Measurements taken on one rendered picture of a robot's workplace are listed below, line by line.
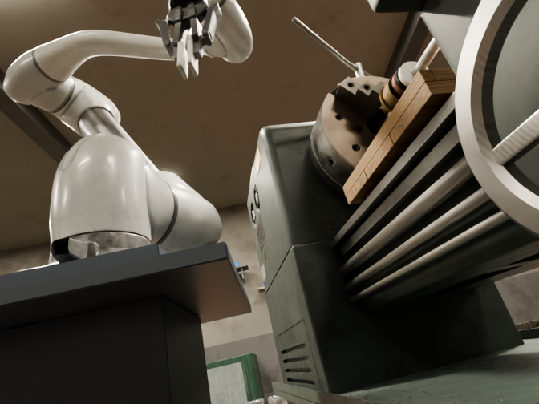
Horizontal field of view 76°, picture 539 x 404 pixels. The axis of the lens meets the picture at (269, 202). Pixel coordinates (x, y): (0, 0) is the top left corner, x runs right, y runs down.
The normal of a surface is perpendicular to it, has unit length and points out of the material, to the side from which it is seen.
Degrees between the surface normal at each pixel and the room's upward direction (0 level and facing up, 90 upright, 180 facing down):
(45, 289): 90
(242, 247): 90
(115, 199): 92
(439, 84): 90
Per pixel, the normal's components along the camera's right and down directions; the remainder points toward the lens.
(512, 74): -0.97, 0.14
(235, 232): -0.01, -0.42
